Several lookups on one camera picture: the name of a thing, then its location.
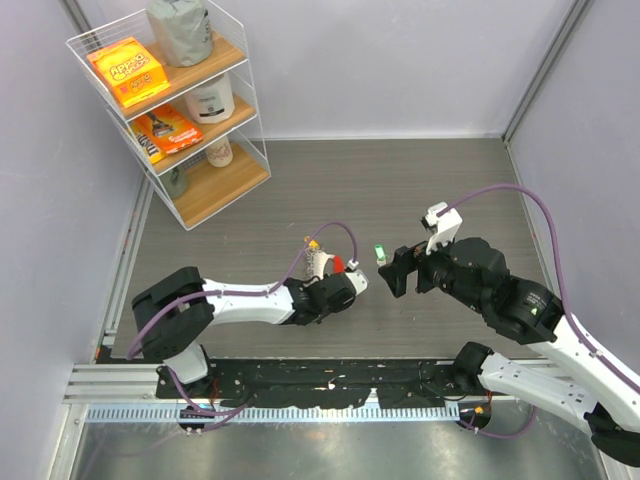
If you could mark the grey paper bag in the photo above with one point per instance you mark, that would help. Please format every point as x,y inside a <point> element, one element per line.
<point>182,30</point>

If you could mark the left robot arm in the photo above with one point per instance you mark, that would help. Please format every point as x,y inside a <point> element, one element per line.
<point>172,314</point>

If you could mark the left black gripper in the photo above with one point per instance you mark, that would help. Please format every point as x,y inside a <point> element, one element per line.
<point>329,311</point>

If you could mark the yellow candy packet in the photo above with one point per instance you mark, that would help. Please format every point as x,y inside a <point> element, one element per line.
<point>153,153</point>

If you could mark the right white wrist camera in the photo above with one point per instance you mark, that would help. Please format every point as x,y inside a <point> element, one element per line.
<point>443,224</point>

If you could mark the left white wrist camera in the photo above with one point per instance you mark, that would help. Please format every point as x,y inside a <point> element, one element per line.
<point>356,276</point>

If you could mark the grey green small vase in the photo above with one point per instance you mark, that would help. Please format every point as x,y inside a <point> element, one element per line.
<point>175,182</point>

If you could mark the keyring bunch with red tag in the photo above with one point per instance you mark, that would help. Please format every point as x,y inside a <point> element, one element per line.
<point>317,259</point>

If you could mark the cream patterned cup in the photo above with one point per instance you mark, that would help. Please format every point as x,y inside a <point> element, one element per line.
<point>219,154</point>

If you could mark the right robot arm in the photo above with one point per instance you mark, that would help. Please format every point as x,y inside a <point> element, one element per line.
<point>475,274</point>

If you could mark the white labelled tub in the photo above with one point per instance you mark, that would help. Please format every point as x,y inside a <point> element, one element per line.
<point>212,102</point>

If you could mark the white wire shelf rack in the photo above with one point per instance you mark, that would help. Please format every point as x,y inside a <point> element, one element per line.
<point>210,189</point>

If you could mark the orange snack packet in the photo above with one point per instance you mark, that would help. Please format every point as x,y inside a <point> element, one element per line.
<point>168,129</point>

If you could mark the white slotted cable duct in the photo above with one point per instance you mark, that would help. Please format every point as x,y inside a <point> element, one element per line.
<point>175,412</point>

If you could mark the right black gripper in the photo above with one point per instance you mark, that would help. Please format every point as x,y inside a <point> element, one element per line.
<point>407,259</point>

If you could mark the orange snack box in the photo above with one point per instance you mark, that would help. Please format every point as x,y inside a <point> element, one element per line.
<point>130,71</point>

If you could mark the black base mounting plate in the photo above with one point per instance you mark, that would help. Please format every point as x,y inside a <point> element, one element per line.
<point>333,383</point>

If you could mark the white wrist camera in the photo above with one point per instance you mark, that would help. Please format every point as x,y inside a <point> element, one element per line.
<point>356,276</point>
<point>443,224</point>

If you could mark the key with green tag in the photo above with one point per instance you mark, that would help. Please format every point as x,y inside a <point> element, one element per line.
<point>381,255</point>

